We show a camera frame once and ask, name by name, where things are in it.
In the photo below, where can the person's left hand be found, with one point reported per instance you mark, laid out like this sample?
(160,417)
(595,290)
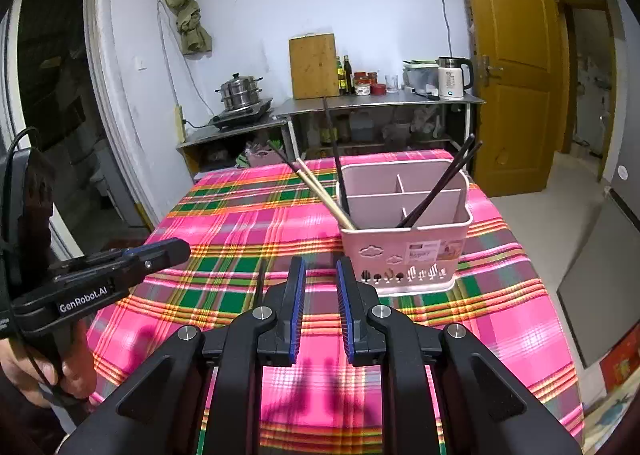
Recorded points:
(27,369)

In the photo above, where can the drinking glass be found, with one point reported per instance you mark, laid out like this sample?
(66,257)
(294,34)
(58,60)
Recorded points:
(391,83)

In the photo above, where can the pink storage basket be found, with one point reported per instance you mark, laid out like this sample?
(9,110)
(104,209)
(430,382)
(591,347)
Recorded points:
(262,157)

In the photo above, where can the pink plastic utensil caddy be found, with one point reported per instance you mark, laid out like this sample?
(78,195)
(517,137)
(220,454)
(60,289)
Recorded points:
(404,261)

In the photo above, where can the black induction cooker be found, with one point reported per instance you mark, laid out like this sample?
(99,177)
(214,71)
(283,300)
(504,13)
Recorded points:
(241,116)

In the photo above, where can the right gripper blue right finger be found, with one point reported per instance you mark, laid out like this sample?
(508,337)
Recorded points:
(361,313)

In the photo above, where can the pink plaid tablecloth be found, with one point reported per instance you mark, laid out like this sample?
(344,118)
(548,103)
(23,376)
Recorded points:
(482,368)

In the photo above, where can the wooden cutting board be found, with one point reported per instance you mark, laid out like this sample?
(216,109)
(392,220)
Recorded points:
(313,66)

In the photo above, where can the yellow wooden door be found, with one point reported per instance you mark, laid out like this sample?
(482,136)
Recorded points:
(519,69)

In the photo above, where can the light wooden chopstick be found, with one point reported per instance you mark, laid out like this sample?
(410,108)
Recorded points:
(320,199)
(302,165)

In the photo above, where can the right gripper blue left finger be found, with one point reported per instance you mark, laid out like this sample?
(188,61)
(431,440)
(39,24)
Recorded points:
(280,345)

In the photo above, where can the low grey side cabinet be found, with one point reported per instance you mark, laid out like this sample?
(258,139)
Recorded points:
(211,149)

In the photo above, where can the clear plastic storage box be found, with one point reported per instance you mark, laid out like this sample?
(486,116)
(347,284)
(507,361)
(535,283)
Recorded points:
(420,76)

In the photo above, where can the stainless steel steamer pot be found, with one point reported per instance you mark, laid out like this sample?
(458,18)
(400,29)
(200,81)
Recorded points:
(240,92)

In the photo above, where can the red lidded jar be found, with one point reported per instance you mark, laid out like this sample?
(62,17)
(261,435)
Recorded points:
(377,89)

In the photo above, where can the dark oil bottle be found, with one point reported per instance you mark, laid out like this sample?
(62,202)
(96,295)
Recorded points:
(349,88)

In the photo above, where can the steel kitchen shelf table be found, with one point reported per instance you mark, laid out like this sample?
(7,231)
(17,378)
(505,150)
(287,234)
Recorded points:
(393,122)

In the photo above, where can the white electric kettle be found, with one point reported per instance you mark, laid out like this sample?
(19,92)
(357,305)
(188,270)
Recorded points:
(455,77)

